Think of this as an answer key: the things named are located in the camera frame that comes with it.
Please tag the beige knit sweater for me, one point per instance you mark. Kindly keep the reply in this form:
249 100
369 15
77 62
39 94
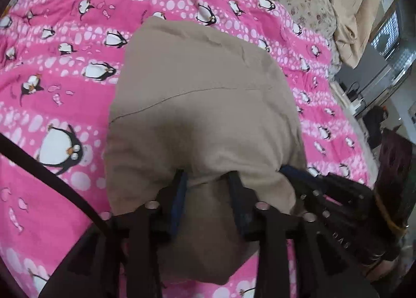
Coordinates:
201 106

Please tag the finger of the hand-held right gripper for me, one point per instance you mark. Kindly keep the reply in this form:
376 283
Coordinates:
302 177

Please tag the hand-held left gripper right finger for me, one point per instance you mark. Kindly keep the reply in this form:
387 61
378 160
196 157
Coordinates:
236 195

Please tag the beige curtain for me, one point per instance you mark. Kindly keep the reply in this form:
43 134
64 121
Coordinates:
351 8

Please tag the window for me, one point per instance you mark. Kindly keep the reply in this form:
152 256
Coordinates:
388 37

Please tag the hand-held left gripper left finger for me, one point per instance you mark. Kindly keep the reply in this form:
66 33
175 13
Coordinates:
180 189

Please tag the person's long dark hair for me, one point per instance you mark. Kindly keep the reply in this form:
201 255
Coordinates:
396 171

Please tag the pink penguin print blanket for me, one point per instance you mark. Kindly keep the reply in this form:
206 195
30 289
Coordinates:
65 89

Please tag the person's right forearm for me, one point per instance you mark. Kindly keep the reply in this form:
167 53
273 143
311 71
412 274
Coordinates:
385 272

